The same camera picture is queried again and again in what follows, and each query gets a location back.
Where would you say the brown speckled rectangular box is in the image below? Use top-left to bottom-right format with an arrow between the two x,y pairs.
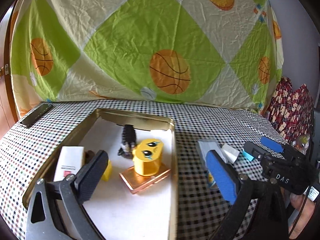
53,146 -> 85,181

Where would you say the yellow cube block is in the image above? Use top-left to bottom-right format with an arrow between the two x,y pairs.
101,160 -> 112,181

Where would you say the black patterned hair clip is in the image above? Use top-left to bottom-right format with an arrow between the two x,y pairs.
118,124 -> 137,159

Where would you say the yellow crying face toy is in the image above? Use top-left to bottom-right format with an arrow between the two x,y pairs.
132,138 -> 164,177

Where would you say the person right hand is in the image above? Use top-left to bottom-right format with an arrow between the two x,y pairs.
287,192 -> 316,239

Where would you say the clear plastic bag toy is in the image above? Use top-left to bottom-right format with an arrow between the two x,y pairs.
291,133 -> 310,150

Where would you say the blue bear cube block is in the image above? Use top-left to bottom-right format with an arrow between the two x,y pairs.
242,150 -> 254,161

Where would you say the white small box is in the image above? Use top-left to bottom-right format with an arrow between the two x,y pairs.
221,144 -> 240,164

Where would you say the red patterned cloth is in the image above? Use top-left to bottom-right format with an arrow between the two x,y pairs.
267,77 -> 314,143

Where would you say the dark brown bar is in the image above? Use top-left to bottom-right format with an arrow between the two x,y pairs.
84,150 -> 95,165

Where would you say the clear plastic case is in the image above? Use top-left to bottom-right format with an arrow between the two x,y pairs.
196,140 -> 228,167

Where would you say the gold metal tin box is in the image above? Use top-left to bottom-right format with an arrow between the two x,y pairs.
22,108 -> 179,240

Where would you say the copper flat tin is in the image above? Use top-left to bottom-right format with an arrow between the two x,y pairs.
119,163 -> 171,194

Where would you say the checkered tablecloth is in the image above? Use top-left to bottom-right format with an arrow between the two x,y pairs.
1,100 -> 283,239

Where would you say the black smartphone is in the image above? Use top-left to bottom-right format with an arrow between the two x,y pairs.
20,104 -> 53,128

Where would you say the wooden door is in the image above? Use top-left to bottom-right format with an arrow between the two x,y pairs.
0,2 -> 18,138

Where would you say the basketball pattern bed sheet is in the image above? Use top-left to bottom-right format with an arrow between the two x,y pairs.
10,0 -> 284,115

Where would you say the black cable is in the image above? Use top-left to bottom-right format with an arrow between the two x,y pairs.
287,194 -> 309,240

